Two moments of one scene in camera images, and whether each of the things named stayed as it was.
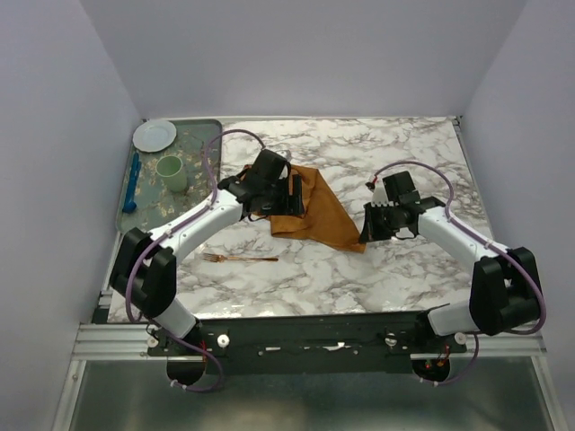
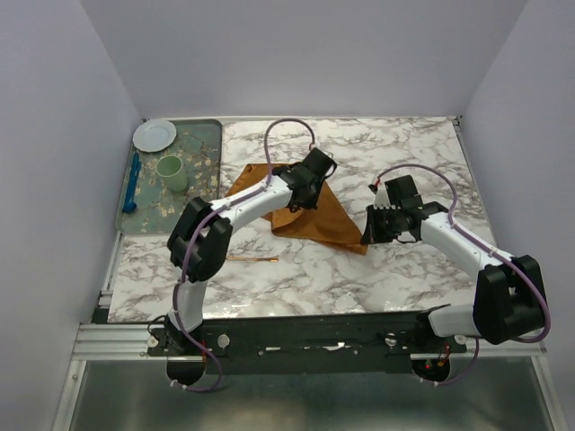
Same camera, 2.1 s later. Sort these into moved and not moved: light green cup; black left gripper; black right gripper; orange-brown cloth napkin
Moved: black left gripper
Not moved: orange-brown cloth napkin; black right gripper; light green cup
